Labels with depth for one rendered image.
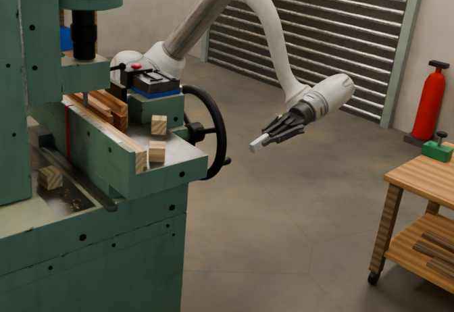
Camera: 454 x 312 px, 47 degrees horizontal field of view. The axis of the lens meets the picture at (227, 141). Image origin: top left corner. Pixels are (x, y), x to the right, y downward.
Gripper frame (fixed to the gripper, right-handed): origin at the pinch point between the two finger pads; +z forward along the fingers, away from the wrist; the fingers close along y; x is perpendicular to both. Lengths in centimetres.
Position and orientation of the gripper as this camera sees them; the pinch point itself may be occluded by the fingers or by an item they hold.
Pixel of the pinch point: (259, 142)
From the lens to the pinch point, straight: 158.1
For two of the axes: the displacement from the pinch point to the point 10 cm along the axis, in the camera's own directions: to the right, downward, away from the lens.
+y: 6.4, 3.7, -6.7
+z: -7.5, 4.9, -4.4
